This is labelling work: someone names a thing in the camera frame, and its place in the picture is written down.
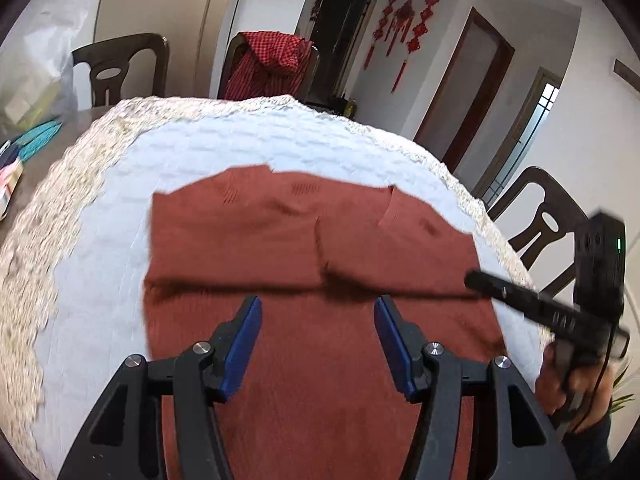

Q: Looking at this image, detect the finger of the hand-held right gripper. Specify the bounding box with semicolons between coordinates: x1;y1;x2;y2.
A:
465;270;546;325

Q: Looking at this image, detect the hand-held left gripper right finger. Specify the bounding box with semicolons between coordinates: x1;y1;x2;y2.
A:
374;295;583;480

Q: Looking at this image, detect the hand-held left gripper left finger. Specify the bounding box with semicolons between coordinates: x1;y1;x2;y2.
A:
57;296;263;480

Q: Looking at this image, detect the rust knitted sweater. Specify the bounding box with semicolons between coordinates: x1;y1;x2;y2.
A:
142;166;511;480

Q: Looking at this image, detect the person's right hand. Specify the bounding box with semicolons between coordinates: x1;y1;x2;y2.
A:
536;342;616;431

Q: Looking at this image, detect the dark wooden chair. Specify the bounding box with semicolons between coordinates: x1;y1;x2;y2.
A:
71;33;170;111
487;165;596;301
217;31;321;103

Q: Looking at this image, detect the green potted plant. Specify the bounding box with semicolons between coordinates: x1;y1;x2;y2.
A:
611;362;637;416

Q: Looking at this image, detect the lattice glass door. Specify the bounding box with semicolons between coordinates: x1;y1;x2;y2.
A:
474;67;563;207

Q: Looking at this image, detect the brown wooden door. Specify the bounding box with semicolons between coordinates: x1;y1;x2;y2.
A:
415;7;516;171

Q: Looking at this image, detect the small pink white packet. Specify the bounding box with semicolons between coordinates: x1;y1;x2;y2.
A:
0;157;25;218

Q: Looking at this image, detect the red checkered garment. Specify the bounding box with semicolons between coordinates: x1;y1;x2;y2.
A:
223;31;315;102

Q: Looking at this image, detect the teal plastic object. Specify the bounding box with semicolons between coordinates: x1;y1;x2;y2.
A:
10;119;63;161

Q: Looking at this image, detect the beige sliding door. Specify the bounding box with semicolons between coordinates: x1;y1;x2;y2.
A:
95;0;251;98

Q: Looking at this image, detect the white plastic bag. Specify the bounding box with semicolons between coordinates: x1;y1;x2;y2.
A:
0;7;88;126

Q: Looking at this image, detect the right hand-held gripper cable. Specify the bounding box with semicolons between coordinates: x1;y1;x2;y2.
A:
570;320;618;433

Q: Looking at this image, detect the red knot wall hanging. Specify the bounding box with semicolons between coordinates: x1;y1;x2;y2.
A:
392;0;417;93
363;0;401;70
407;0;441;55

